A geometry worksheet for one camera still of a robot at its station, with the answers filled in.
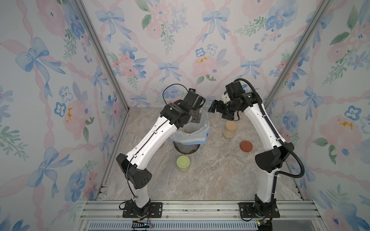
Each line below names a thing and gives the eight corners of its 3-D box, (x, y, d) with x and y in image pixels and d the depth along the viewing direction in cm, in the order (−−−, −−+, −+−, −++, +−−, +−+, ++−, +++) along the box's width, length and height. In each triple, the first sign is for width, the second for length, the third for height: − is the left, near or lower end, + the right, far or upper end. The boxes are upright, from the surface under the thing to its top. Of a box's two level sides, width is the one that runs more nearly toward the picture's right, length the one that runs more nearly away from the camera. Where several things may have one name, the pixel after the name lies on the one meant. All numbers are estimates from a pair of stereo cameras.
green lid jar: (176, 172, 89) (176, 167, 83) (177, 160, 94) (176, 155, 88) (189, 172, 89) (190, 167, 83) (189, 160, 94) (189, 155, 88)
